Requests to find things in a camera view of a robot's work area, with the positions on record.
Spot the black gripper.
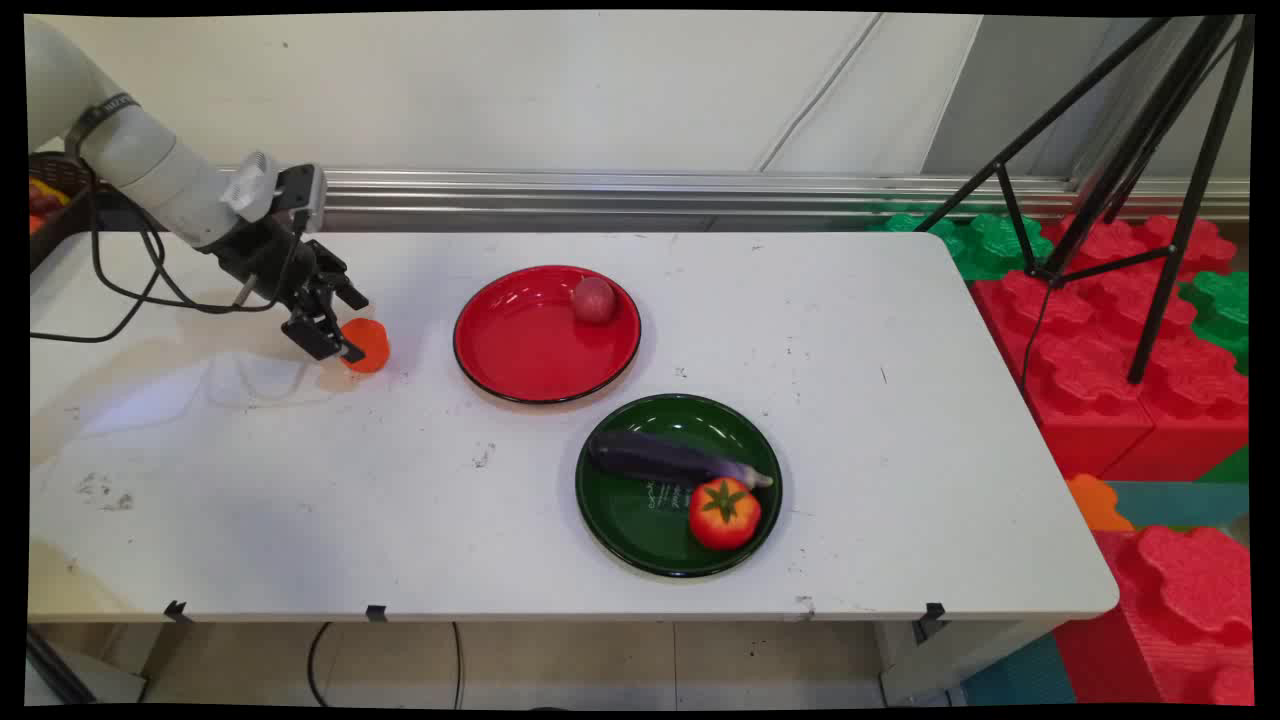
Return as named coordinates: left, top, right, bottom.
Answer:
left=203, top=212, right=370, bottom=364

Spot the purple toy eggplant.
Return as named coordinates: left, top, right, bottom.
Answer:
left=588, top=429, right=775, bottom=491

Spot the red plate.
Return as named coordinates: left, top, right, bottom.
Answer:
left=453, top=265, right=642, bottom=405

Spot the red toy ball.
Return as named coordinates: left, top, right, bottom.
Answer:
left=571, top=276, right=618, bottom=325

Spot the green plate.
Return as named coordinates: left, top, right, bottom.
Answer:
left=575, top=393, right=784, bottom=579

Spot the grey metal stand base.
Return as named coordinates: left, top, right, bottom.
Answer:
left=25, top=625, right=147, bottom=707

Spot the red toy tomato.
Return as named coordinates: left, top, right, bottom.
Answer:
left=688, top=477, right=763, bottom=551

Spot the green foam block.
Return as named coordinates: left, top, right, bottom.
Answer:
left=868, top=205, right=1056, bottom=282
left=1178, top=270, right=1251, bottom=376

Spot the white table leg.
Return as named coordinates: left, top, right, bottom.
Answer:
left=878, top=620, right=1063, bottom=707

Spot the orange foam block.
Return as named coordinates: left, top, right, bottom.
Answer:
left=1065, top=473, right=1136, bottom=533

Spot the black tripod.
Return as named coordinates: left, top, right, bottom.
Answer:
left=915, top=15, right=1256, bottom=386

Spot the teal foam mat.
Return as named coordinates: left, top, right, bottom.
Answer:
left=1105, top=480, right=1251, bottom=531

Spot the large red foam block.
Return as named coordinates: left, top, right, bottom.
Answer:
left=1053, top=525, right=1256, bottom=707

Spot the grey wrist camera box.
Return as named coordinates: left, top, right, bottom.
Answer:
left=275, top=164, right=328, bottom=234

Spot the white vented wrist mount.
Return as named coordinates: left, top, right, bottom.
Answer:
left=222, top=151, right=284, bottom=222

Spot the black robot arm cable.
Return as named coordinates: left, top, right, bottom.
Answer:
left=30, top=175, right=301, bottom=344

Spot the silver metal wall rail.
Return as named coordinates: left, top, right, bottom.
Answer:
left=320, top=168, right=1251, bottom=223

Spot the thin black tripod cable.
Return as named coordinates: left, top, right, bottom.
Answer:
left=1020, top=283, right=1053, bottom=393

